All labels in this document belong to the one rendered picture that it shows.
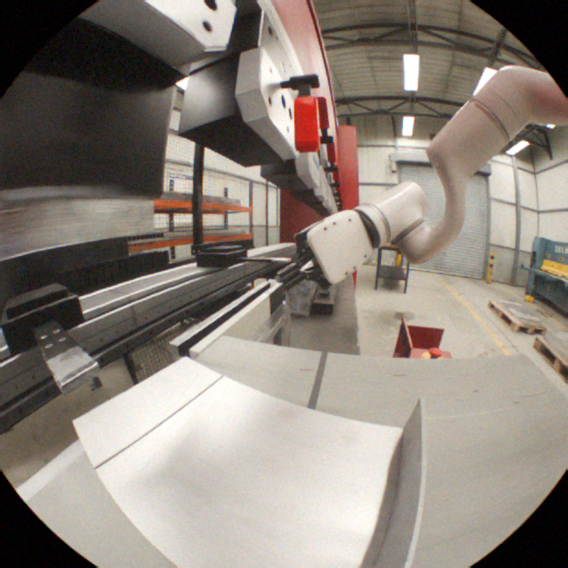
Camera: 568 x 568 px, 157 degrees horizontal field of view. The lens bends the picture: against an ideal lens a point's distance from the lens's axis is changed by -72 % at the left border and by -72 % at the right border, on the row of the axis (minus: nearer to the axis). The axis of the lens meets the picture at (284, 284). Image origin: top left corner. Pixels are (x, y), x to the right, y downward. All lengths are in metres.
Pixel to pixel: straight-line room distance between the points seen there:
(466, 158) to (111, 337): 0.62
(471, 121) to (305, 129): 0.26
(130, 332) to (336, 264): 0.38
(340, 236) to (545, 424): 0.33
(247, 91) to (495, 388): 0.27
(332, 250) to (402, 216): 0.14
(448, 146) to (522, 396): 0.32
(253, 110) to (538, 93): 0.39
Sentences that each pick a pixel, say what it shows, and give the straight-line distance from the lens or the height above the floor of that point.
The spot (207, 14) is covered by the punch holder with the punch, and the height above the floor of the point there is 1.21.
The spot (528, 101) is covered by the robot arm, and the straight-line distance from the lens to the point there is 0.41.
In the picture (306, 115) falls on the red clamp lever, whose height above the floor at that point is 1.19.
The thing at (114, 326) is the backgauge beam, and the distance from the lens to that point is 0.39.
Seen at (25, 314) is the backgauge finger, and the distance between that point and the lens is 0.29.
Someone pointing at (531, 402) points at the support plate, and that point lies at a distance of 0.17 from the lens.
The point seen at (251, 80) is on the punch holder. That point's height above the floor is 1.21.
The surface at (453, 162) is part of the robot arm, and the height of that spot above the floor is 1.20.
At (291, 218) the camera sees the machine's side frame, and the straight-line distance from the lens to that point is 2.26.
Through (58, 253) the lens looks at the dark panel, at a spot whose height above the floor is 1.08.
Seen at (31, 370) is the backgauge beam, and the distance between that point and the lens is 0.37.
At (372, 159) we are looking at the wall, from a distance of 7.81.
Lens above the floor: 1.08
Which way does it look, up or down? 15 degrees down
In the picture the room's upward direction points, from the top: straight up
